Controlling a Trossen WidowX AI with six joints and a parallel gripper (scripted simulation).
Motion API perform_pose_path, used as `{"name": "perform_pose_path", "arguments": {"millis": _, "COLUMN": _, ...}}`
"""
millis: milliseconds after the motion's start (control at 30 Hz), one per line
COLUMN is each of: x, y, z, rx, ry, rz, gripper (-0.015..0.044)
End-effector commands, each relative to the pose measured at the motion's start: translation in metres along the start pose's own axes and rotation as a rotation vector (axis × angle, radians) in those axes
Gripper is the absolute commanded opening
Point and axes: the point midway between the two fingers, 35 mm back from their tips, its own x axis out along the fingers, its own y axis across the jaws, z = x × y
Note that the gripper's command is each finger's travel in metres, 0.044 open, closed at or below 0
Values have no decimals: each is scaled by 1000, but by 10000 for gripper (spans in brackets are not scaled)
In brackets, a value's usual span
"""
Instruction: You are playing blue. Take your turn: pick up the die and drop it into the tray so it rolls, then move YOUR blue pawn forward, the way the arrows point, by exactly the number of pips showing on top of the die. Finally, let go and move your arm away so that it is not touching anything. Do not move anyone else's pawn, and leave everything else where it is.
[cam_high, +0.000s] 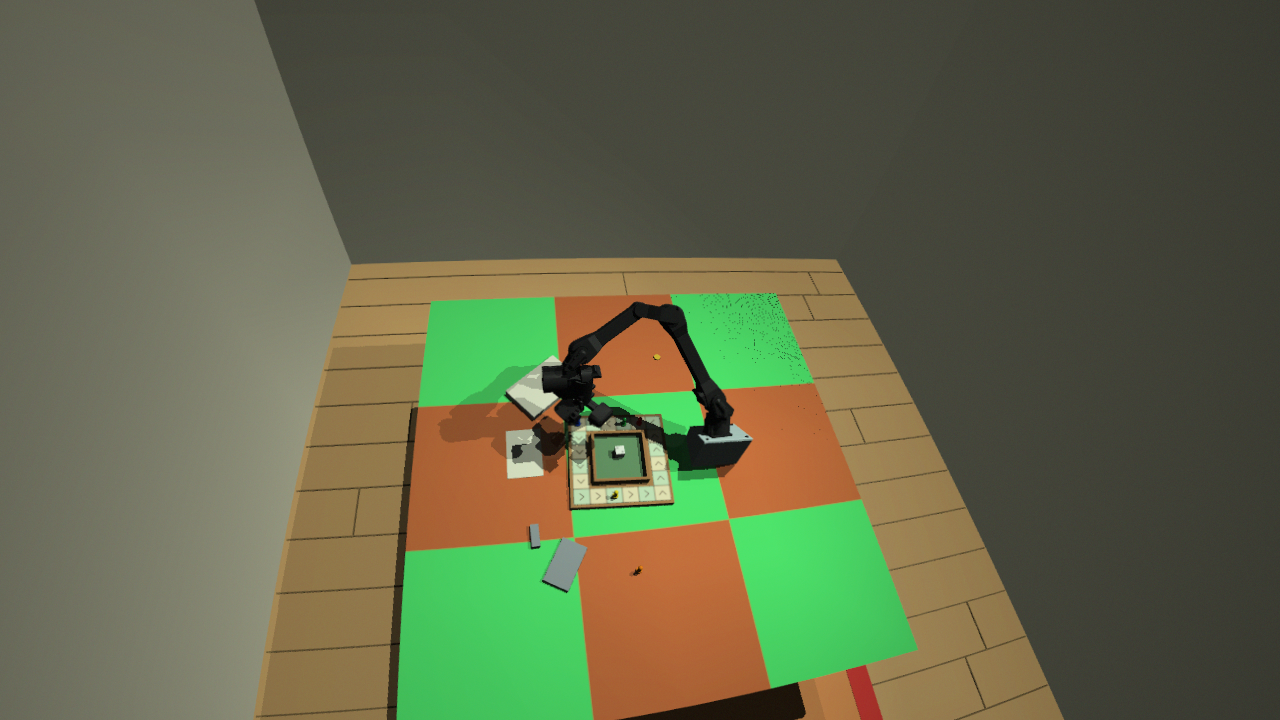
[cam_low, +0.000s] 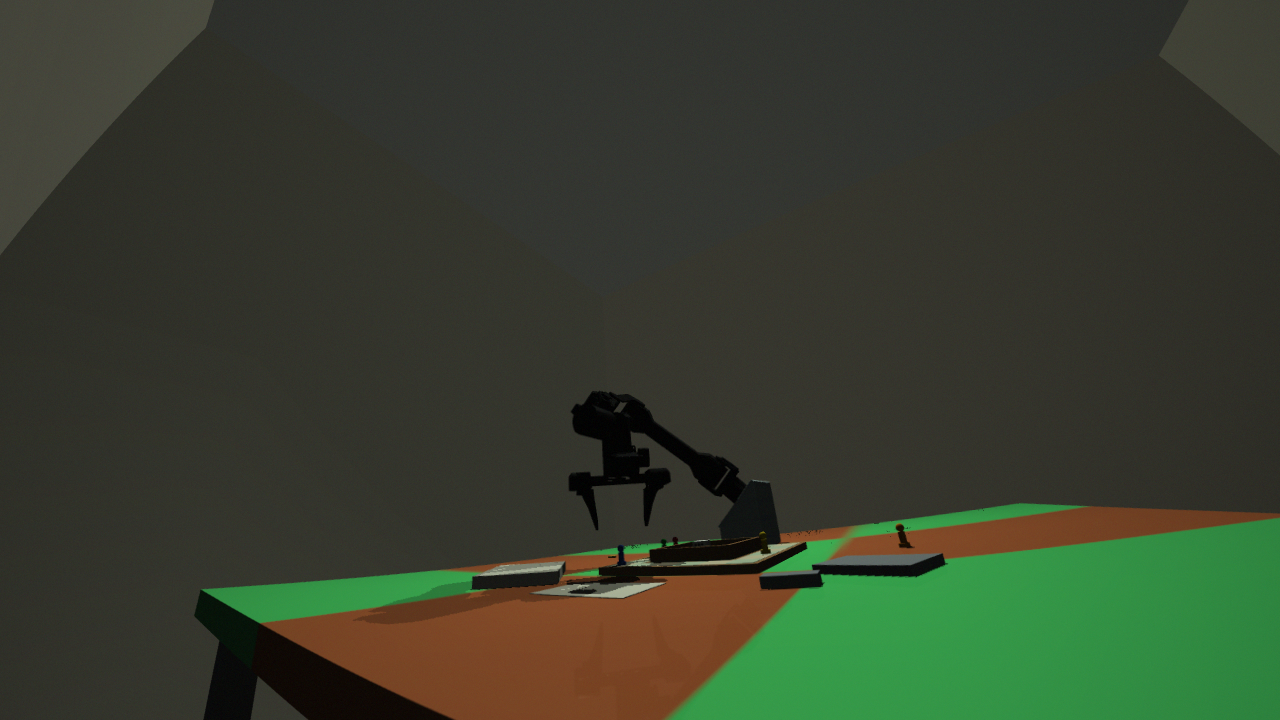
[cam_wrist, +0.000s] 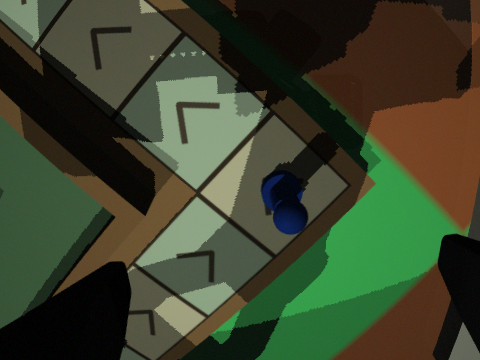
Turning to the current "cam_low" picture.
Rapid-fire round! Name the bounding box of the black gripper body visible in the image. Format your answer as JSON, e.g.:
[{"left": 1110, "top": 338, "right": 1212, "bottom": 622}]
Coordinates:
[{"left": 570, "top": 439, "right": 671, "bottom": 491}]

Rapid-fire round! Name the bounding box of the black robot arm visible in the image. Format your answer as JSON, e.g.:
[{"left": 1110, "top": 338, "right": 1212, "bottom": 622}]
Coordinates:
[{"left": 571, "top": 391, "right": 746, "bottom": 503}]

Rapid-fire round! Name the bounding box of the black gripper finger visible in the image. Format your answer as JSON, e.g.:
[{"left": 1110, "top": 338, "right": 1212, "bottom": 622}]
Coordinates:
[
  {"left": 643, "top": 484, "right": 664, "bottom": 527},
  {"left": 576, "top": 489, "right": 598, "bottom": 530}
]

